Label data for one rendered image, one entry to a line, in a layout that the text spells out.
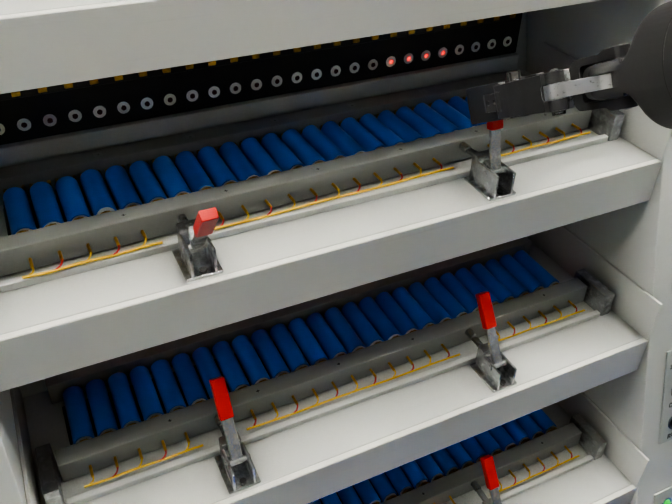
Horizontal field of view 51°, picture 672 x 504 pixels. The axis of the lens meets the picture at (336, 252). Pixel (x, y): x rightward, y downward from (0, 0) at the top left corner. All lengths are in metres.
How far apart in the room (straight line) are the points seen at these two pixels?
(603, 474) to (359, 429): 0.36
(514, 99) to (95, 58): 0.28
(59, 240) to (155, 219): 0.07
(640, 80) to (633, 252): 0.37
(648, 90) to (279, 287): 0.29
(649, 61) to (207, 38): 0.27
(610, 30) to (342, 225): 0.35
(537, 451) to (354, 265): 0.41
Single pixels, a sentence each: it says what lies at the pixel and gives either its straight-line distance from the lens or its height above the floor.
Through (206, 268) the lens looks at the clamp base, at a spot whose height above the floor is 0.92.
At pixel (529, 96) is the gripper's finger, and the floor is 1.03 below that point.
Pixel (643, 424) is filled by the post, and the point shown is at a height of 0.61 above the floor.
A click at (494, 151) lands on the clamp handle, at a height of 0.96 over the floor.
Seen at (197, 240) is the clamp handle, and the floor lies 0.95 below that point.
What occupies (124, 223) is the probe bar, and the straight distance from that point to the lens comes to 0.56.
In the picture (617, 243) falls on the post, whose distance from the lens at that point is 0.81.
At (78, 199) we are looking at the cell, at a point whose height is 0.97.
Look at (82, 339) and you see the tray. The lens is 0.53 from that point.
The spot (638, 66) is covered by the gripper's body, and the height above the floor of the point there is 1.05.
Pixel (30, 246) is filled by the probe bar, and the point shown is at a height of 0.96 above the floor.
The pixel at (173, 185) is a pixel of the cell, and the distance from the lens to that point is 0.60.
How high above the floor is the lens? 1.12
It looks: 22 degrees down
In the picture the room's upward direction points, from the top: 6 degrees counter-clockwise
